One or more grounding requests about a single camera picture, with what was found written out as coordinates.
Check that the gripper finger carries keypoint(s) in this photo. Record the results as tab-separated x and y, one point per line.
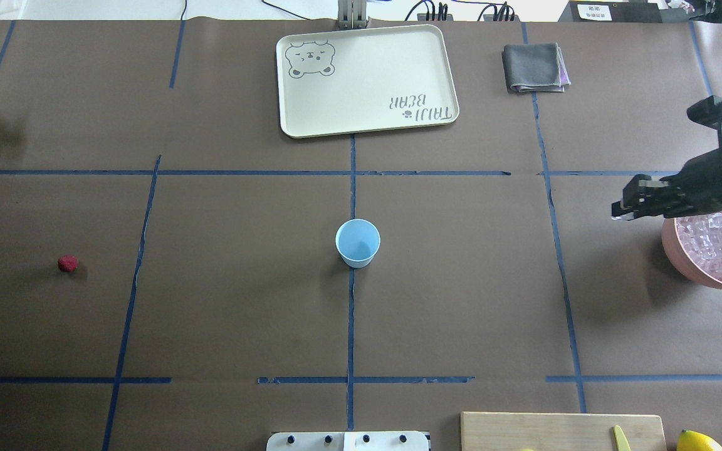
634	209
644	188

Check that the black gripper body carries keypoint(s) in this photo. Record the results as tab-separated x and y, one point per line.
704	178

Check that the red strawberry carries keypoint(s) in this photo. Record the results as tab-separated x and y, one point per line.
67	263

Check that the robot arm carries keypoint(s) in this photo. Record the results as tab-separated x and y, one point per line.
695	190

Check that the light blue plastic cup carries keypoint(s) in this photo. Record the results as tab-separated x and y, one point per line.
357	241

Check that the pink bowl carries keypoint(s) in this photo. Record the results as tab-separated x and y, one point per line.
676	254

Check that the grey folded cloth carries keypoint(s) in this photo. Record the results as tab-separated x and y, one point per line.
536	67

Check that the yellow lemon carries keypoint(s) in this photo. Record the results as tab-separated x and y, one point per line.
690	440

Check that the yellow plastic knife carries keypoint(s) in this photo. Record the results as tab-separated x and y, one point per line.
620	440

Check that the orange black power strip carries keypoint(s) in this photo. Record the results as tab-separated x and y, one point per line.
430	11

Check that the wooden cutting board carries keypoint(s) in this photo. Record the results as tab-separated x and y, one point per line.
558	431

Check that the cream bear tray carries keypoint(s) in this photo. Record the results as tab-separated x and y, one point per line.
364	80

